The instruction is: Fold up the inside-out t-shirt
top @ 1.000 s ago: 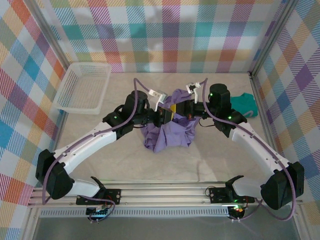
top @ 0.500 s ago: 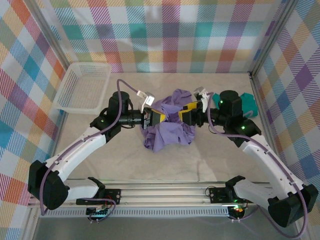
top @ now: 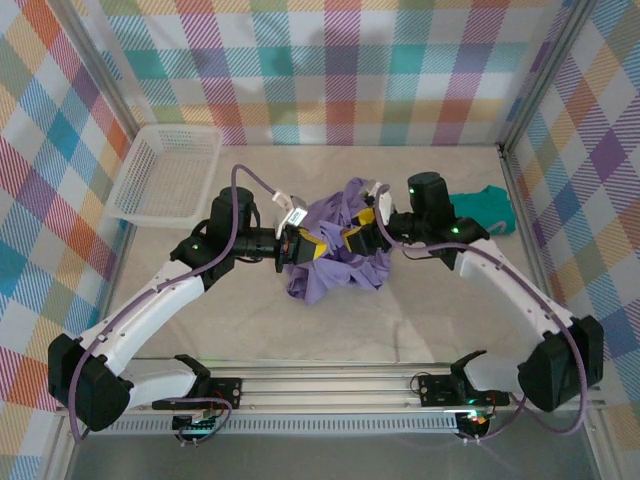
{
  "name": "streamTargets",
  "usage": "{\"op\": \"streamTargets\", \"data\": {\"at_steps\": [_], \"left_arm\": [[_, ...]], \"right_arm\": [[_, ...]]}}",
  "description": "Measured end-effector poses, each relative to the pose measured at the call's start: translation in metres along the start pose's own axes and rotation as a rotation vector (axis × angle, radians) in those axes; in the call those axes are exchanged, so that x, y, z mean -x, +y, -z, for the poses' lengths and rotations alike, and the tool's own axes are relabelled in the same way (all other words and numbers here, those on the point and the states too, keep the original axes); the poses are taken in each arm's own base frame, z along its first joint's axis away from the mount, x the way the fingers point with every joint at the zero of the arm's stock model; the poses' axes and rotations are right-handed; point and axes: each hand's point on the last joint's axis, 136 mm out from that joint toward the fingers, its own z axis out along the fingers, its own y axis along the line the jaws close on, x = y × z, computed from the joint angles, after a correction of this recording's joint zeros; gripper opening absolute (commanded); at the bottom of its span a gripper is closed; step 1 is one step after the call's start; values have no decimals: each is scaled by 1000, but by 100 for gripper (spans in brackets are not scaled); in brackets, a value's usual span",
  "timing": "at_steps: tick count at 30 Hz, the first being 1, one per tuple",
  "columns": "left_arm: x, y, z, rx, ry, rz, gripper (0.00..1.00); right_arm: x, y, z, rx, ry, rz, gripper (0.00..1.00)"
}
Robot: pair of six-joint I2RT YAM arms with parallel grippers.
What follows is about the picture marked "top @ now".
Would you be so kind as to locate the purple t-shirt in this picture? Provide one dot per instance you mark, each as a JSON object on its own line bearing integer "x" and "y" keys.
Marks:
{"x": 325, "y": 285}

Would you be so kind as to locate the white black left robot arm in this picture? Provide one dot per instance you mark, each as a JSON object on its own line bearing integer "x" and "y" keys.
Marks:
{"x": 150, "y": 305}

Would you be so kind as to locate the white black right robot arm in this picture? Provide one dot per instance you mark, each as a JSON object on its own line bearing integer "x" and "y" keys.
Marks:
{"x": 505, "y": 285}

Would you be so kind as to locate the folded teal t-shirt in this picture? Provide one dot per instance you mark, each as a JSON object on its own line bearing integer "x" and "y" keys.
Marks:
{"x": 492, "y": 205}

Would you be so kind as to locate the white plastic mesh basket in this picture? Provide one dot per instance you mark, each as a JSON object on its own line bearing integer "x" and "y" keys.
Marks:
{"x": 150, "y": 170}

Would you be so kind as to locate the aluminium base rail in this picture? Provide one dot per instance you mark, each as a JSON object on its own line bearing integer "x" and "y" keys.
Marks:
{"x": 325, "y": 390}

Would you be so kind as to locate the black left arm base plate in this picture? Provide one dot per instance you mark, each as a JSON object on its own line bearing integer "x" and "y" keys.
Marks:
{"x": 225, "y": 390}

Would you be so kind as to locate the aluminium corner post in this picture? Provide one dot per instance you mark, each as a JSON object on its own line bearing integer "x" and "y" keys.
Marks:
{"x": 102, "y": 75}
{"x": 547, "y": 75}

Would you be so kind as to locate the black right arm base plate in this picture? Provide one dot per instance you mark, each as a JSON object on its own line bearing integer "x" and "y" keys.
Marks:
{"x": 435, "y": 390}

